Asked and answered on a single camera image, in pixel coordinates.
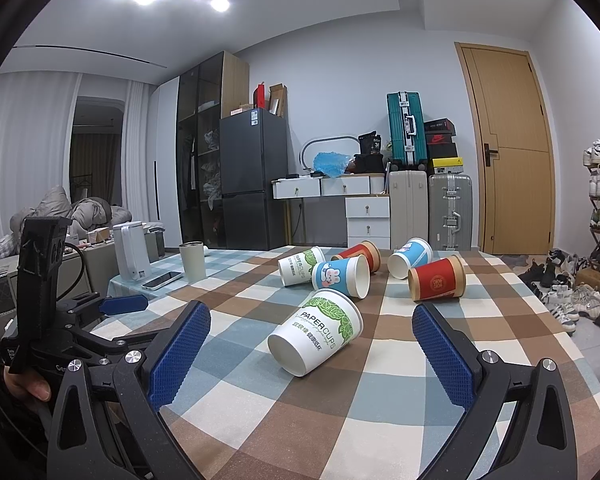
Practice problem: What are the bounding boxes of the checkered tablecloth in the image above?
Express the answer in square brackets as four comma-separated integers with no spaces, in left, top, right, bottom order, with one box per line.
[96,248,600,479]

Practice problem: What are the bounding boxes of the far white green paper cup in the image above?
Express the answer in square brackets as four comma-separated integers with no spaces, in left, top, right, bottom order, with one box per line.
[278,246,325,287]

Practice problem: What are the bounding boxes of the white curtain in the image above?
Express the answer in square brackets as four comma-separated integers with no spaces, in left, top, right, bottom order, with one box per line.
[0,72,82,238]

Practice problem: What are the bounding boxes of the dark glass cabinet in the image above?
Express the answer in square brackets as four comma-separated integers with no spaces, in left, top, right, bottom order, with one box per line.
[175,51,249,248]

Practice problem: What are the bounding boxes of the cream tumbler mug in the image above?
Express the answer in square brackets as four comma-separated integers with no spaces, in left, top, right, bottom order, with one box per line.
[180,242,207,283]

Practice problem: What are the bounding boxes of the red gold-rim paper cup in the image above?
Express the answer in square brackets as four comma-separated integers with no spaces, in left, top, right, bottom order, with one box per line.
[407,255,466,301]

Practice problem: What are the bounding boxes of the blue plastic bag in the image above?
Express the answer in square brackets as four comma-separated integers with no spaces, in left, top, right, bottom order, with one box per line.
[313,152,355,178]

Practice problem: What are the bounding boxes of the black refrigerator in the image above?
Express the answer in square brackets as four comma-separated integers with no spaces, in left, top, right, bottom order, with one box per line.
[220,108,288,250]

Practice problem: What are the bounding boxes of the white appliance box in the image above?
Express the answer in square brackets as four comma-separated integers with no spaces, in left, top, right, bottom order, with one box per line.
[112,221,151,282]

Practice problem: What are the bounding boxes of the shoes on floor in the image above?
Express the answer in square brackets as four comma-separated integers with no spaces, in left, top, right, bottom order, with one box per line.
[518,248,600,336]

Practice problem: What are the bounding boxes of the person's hand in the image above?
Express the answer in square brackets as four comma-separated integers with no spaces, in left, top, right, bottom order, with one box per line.
[3,366,52,402]

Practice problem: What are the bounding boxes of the wooden door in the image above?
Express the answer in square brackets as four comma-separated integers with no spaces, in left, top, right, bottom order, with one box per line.
[456,44,555,255]

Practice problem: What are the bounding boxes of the smartphone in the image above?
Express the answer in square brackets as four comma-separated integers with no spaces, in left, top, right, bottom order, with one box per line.
[142,271,183,290]

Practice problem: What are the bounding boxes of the stacked shoe boxes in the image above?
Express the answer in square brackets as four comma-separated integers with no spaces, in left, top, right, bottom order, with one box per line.
[424,118,464,174]

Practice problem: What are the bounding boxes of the silver suitcase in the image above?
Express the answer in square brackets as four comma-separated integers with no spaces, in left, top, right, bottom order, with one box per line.
[428,174,472,252]

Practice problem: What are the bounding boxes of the white drawer desk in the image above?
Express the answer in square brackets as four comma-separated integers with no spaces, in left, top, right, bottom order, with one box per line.
[272,174,391,250]

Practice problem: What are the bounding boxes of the teal suitcase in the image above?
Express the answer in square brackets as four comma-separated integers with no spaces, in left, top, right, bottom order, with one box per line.
[387,91,427,167]

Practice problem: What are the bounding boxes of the white green-leaf paper cup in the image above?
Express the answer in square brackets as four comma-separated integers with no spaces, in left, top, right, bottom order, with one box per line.
[268,288,364,377]

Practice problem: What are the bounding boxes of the blue rabbit paper cup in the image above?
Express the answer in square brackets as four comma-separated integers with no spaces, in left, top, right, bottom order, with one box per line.
[312,256,370,299]

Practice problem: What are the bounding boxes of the grey jacket pile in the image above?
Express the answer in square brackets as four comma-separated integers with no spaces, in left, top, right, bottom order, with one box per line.
[9,185,132,240]

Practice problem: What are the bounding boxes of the black bag on desk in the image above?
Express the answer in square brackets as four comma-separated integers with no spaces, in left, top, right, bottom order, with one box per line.
[354,131,384,174]

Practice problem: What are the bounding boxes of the beige suitcase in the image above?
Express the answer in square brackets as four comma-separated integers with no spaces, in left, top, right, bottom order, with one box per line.
[389,170,429,249]

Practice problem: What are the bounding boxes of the oval mirror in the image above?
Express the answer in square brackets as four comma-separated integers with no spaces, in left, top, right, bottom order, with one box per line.
[298,136,360,177]

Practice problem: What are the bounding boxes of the far blue paper cup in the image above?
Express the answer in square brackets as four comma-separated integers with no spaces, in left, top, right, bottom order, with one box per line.
[387,237,432,280]

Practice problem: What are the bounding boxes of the far red paper cup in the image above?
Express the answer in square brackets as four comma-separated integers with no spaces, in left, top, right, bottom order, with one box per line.
[330,240,381,274]

